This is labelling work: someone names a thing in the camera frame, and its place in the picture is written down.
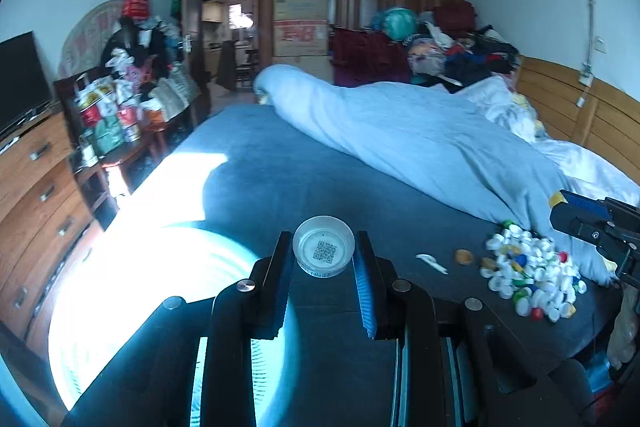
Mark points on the clutter pile on side table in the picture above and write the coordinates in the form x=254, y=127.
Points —
x=123, y=73

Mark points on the dark red cloth pile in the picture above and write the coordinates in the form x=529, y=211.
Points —
x=370, y=56

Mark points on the black television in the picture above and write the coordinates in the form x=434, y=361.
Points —
x=24, y=87

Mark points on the light blue fleece blanket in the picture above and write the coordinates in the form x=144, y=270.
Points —
x=436, y=142

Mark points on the dark blue bed sheet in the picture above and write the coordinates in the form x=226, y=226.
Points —
x=247, y=175

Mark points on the cardboard box red print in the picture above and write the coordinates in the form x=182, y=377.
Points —
x=301, y=36

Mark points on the pile of bottle caps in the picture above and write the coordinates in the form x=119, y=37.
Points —
x=527, y=269

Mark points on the orange cap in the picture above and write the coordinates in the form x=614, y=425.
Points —
x=463, y=257

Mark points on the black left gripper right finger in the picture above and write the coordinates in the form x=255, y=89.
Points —
x=456, y=364

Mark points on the cream plastic spoon set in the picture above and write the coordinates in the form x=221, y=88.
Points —
x=432, y=262

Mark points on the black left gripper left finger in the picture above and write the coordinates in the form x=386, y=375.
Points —
x=170, y=336

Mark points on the clothes pile on bed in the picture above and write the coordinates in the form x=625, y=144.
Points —
x=458, y=20

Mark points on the white cap with QR code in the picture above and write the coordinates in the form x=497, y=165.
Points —
x=323, y=246

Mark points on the wooden headboard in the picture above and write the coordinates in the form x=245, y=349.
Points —
x=600, y=117

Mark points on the wooden dresser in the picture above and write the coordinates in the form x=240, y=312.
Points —
x=44, y=218

